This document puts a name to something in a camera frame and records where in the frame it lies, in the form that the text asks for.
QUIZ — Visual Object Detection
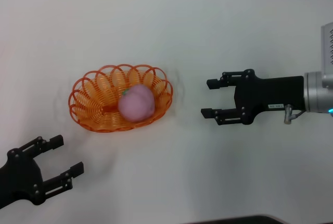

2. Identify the grey gripper cable with connectors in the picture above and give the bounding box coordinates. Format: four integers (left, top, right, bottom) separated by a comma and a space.
284, 104, 305, 125

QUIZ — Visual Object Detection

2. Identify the right silver camera housing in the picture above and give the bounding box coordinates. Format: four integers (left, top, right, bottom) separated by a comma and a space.
320, 22, 333, 75

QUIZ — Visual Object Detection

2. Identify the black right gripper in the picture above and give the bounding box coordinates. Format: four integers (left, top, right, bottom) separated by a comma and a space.
200, 69, 305, 126

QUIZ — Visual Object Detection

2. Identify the dark rounded base edge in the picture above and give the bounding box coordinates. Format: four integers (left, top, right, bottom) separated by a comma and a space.
182, 215, 284, 224

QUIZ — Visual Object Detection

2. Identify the pink plush peach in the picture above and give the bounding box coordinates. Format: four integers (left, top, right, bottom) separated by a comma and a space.
118, 83, 156, 123

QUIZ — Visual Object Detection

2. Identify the orange wire oval basket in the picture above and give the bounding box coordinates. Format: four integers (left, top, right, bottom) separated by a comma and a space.
68, 64, 174, 133

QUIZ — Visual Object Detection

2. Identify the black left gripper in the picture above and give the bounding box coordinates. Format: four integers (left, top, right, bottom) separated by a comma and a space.
0, 134, 85, 209

